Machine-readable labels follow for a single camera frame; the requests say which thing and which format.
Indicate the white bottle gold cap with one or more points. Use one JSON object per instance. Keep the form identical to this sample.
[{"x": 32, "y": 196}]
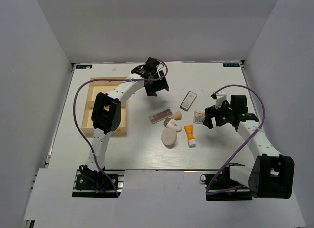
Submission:
[{"x": 172, "y": 123}]

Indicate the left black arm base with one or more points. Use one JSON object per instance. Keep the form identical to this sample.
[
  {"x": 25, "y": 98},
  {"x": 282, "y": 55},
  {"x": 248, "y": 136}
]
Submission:
[{"x": 85, "y": 188}]

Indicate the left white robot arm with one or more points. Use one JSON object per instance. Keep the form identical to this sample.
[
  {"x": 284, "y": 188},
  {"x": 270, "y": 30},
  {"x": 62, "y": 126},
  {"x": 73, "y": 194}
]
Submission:
[{"x": 106, "y": 116}]

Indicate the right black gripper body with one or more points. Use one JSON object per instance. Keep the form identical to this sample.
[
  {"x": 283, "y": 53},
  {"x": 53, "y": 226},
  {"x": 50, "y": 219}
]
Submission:
[{"x": 223, "y": 111}]

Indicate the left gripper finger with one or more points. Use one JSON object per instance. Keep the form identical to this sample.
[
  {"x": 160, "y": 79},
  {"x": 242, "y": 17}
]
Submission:
[
  {"x": 151, "y": 91},
  {"x": 164, "y": 86}
]

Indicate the small colourful eyeshadow palette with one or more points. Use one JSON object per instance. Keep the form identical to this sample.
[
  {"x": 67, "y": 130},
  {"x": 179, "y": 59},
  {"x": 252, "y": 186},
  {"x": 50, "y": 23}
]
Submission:
[{"x": 198, "y": 117}]

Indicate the right blue table sticker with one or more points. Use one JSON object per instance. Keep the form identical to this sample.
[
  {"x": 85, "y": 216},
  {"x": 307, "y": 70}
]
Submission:
[{"x": 231, "y": 65}]

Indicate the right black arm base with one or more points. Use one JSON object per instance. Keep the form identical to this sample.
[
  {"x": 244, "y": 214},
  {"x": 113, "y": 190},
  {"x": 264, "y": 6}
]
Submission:
[{"x": 220, "y": 183}]

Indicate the orange tube white cap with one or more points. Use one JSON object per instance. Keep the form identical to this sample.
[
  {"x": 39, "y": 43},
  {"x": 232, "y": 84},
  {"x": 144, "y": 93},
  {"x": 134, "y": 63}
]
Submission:
[{"x": 190, "y": 136}]

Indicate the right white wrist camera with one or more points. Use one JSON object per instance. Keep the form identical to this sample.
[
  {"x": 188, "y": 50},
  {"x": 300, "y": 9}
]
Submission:
[{"x": 219, "y": 97}]

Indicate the round beige powder puff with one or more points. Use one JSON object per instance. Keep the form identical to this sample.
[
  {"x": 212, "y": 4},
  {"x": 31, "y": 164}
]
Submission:
[{"x": 169, "y": 137}]

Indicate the gold eyeshadow palette white label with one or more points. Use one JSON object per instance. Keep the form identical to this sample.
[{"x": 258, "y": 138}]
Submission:
[{"x": 188, "y": 101}]

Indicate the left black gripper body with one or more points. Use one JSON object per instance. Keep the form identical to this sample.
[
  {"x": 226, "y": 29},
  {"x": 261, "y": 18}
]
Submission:
[{"x": 156, "y": 84}]

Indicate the blue table sticker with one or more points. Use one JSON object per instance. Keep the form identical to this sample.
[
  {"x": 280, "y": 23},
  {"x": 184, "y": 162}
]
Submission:
[
  {"x": 88, "y": 66},
  {"x": 231, "y": 65}
]

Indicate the beige makeup sponge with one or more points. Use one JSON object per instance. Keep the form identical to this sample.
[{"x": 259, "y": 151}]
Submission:
[{"x": 177, "y": 115}]

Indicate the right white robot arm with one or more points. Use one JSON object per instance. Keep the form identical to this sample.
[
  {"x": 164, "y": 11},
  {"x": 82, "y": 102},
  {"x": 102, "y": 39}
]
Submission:
[{"x": 272, "y": 173}]

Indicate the left blue table sticker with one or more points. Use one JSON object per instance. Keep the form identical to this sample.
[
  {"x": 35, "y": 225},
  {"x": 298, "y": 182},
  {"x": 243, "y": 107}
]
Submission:
[{"x": 88, "y": 66}]

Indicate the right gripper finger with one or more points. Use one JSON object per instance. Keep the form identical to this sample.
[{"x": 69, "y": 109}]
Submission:
[
  {"x": 208, "y": 122},
  {"x": 220, "y": 121}
]

